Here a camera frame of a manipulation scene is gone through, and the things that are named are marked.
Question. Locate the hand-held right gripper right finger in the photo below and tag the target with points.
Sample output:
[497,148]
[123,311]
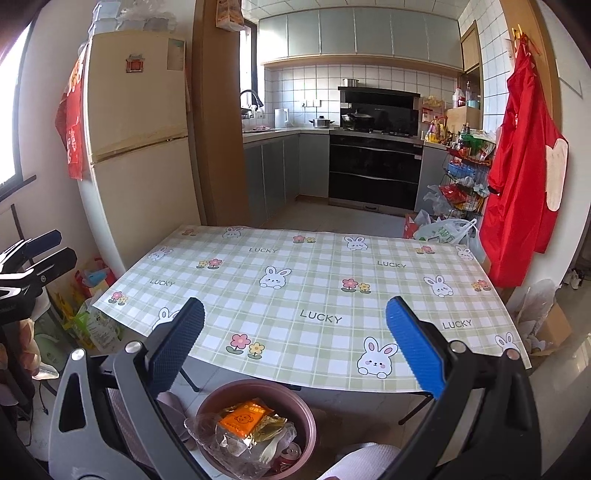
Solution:
[415,350]

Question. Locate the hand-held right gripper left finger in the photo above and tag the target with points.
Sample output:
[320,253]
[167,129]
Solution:
[178,346]

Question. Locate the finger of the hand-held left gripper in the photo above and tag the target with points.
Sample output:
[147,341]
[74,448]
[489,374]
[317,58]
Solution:
[55,264]
[41,242]

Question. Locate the clear plastic container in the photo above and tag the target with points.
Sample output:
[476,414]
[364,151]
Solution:
[207,434]

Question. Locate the orange snack packet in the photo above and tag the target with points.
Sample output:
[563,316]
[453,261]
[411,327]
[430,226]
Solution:
[242,420]

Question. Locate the gold foil wrapper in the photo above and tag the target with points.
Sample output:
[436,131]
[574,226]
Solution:
[272,427]

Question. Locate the pink plastic trash bin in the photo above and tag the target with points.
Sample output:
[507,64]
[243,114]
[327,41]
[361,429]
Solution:
[302,417]

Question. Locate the white plastic fork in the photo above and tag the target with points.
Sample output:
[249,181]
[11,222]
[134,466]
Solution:
[272,445]

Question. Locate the crushed red can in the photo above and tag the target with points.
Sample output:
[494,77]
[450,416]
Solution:
[291,454]

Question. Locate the black table leg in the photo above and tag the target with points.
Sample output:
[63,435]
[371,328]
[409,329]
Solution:
[415,408]
[191,382]

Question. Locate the pile of colourful bags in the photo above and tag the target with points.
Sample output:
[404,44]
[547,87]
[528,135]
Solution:
[92,318]

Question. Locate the beige refrigerator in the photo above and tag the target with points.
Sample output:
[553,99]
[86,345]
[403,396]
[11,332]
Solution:
[138,184]

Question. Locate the red printed cloth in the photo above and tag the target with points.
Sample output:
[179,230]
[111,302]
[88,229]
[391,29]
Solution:
[74,129]

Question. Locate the white printed shopping bag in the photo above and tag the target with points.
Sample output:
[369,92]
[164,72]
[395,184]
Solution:
[443,233]

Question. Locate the red bag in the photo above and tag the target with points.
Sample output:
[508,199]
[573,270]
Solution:
[411,226]

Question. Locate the checked bunny tablecloth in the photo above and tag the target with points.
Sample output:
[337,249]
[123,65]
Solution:
[300,286]

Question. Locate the cardboard box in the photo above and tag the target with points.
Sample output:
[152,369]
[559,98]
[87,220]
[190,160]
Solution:
[554,327]

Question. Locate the clear plastic bag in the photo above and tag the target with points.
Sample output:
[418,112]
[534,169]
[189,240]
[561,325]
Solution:
[436,199]

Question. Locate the narrow grey lower cabinet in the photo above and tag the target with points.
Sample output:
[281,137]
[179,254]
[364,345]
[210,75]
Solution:
[431,170]

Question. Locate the black built-in oven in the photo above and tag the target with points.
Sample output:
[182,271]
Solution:
[374,170]

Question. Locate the red apron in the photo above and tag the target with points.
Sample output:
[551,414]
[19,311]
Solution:
[517,184]

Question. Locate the grey lower cabinets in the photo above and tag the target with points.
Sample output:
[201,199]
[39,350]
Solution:
[277,175]

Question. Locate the grey cabinets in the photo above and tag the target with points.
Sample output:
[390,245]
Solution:
[277,175]
[360,37]

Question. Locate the group of condiment bottles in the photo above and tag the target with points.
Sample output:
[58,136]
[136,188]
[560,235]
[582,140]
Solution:
[438,124]

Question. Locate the paper note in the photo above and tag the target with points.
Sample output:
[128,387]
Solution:
[176,55]

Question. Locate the black wok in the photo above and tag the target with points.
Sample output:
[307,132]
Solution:
[358,119]

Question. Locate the black range hood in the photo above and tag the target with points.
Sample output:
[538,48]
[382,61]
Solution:
[392,110]

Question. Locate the clear storage boxes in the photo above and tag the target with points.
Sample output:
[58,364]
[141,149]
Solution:
[134,16]

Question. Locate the lidded steel pot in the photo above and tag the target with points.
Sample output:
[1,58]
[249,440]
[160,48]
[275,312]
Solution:
[321,122]

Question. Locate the white electric kettle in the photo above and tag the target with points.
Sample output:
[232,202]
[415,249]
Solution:
[282,117]

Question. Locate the kitchen faucet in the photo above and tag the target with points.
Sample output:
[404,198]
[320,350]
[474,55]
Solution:
[251,94]

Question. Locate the small steel pot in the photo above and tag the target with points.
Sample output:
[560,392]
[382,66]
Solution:
[350,83]

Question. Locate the orange carton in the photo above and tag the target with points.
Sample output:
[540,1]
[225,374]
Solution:
[231,14]

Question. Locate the grey upper cabinets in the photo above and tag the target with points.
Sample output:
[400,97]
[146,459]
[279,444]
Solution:
[360,37]

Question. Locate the dark window frame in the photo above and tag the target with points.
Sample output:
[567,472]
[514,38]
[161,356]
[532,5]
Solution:
[9,184]

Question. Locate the white wall socket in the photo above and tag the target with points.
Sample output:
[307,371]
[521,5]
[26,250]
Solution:
[310,102]

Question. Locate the wooden wall cabinet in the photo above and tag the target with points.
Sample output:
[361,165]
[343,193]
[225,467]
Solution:
[471,50]

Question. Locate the yellow wall hook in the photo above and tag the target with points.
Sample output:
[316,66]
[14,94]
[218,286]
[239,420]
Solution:
[519,33]

